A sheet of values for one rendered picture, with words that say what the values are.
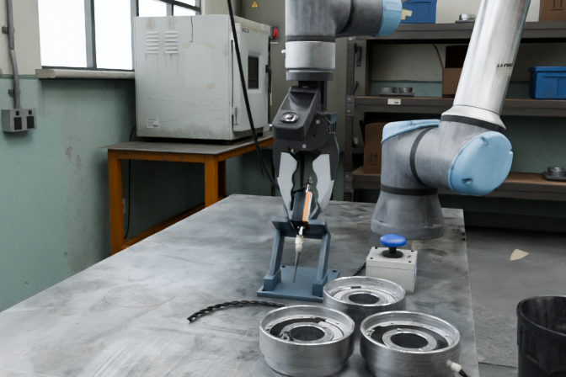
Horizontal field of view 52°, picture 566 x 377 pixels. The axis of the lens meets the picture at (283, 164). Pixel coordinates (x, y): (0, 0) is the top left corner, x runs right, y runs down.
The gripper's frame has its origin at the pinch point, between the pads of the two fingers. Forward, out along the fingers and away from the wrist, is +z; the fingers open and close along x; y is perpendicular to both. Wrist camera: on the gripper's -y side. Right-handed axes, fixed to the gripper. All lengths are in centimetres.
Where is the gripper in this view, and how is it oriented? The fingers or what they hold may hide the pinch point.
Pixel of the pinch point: (304, 204)
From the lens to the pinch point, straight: 88.1
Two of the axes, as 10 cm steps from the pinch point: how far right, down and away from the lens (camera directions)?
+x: -9.7, -0.4, 2.5
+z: -0.1, 9.9, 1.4
